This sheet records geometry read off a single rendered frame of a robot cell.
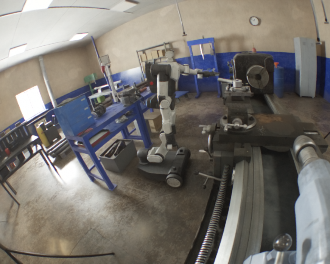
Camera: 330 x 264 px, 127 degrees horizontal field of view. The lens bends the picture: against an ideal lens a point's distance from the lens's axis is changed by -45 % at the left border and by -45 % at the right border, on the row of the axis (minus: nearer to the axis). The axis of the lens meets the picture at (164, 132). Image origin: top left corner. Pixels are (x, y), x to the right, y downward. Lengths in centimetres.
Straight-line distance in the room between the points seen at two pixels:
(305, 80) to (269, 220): 480
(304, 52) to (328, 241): 505
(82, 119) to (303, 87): 548
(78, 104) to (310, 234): 201
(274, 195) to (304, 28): 548
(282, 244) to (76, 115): 192
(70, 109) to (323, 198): 196
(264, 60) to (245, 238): 174
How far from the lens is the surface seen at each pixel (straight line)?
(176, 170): 173
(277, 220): 79
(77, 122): 189
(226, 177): 90
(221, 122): 98
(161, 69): 117
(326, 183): 36
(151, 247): 152
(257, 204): 67
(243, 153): 83
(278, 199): 86
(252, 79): 173
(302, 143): 52
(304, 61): 520
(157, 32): 588
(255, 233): 61
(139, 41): 627
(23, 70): 717
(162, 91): 121
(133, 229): 166
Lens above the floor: 138
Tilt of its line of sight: 27 degrees down
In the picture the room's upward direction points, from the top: 14 degrees counter-clockwise
